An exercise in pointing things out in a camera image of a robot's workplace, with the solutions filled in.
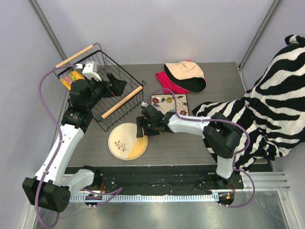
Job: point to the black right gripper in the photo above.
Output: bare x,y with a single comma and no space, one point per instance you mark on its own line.
139,126

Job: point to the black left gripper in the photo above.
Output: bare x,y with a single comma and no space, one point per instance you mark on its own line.
107,86

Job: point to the orange dotted round plate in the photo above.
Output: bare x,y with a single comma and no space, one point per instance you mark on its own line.
124,144

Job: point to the cream flower square plate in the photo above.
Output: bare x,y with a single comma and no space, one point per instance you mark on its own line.
165,103

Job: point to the green dotted round plate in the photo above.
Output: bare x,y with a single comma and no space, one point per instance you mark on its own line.
75,75

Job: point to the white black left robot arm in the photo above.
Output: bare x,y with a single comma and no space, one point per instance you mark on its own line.
48,189

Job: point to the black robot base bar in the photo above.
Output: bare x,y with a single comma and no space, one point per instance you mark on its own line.
163,180

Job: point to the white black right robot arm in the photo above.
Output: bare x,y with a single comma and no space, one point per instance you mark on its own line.
223,136

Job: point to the red folded cloth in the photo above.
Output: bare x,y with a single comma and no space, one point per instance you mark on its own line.
170,87

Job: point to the pink dotted round plate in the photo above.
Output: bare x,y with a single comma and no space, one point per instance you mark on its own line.
69,79

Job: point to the beige black bucket hat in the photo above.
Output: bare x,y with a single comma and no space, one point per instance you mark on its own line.
197,82

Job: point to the zebra striped blanket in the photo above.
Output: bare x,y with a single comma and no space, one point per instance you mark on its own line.
273,111

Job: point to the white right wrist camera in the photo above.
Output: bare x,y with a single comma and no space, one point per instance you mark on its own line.
144,104

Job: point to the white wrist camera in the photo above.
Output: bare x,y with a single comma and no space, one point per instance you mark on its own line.
89,70
144,104

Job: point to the black wire dish rack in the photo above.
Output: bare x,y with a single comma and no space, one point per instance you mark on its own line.
107,111

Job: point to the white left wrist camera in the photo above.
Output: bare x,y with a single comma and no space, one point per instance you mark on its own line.
89,70

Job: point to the grey slotted cable duct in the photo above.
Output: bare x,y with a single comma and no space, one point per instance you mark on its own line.
85,197

